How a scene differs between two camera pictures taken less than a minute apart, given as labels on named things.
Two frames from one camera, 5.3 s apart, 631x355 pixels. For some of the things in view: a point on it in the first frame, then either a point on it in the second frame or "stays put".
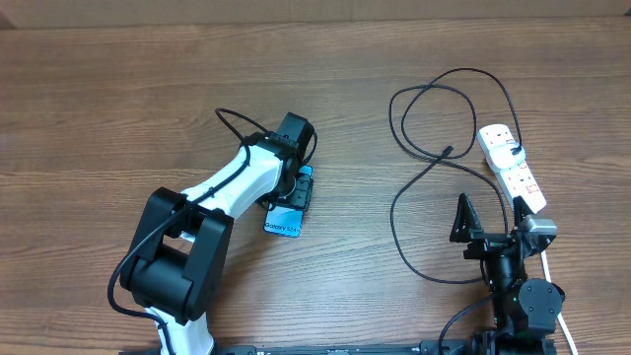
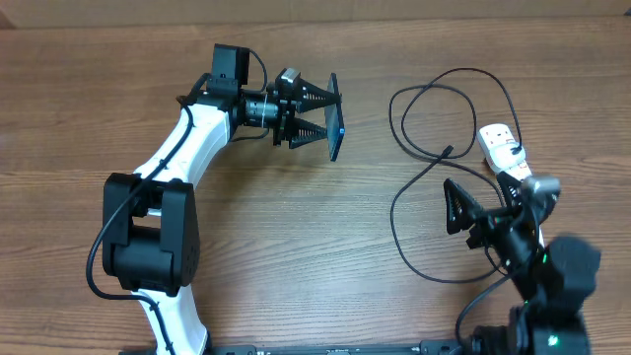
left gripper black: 297,197 → 288,104
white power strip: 518,181 stays put
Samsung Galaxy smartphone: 288,219 → 334,118
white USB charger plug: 502,157 stays put
